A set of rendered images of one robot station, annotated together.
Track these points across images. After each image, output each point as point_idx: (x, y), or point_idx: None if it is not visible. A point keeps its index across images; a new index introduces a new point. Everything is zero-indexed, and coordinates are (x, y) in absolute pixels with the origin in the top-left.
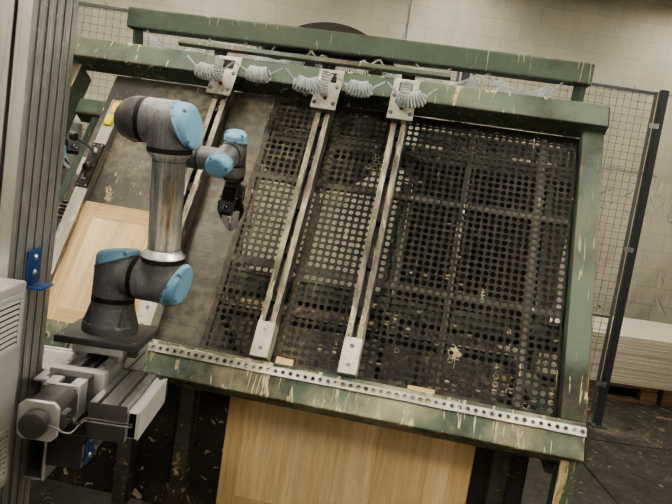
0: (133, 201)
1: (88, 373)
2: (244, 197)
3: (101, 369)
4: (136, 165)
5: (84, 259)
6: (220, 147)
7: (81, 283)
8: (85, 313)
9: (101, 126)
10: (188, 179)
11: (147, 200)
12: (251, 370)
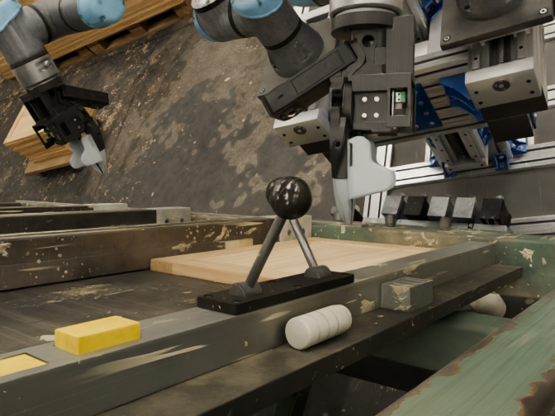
0: (215, 289)
1: (311, 9)
2: (47, 144)
3: (303, 19)
4: (144, 315)
5: (368, 262)
6: (44, 0)
7: (381, 256)
8: (312, 29)
9: (155, 338)
10: (71, 232)
11: (182, 286)
12: (198, 212)
